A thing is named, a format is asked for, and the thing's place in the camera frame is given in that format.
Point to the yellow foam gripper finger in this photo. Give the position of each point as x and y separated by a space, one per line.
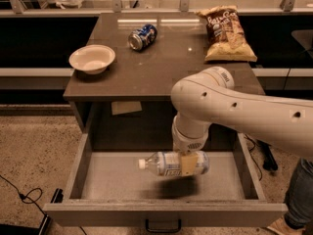
188 163

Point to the clear plastic water bottle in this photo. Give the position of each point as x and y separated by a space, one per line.
169 164

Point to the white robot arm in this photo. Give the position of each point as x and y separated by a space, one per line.
209 97

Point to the brown cabinet with top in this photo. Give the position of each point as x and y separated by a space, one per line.
145 76

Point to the open grey top drawer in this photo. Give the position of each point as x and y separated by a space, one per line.
109 189

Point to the black stand leg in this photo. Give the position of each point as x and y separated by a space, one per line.
269 161

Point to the paper label under tabletop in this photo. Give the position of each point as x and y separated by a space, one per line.
119 107

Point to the tan shoe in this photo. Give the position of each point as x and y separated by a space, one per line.
280 227

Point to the person leg in jeans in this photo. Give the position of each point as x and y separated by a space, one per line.
299 197

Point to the yellow brown chip bag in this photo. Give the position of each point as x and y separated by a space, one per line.
226 37

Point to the blue soda can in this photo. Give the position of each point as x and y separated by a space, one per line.
143 37

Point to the white paper bowl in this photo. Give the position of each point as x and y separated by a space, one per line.
92 59

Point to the black drawer handle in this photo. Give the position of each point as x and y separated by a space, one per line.
163 227

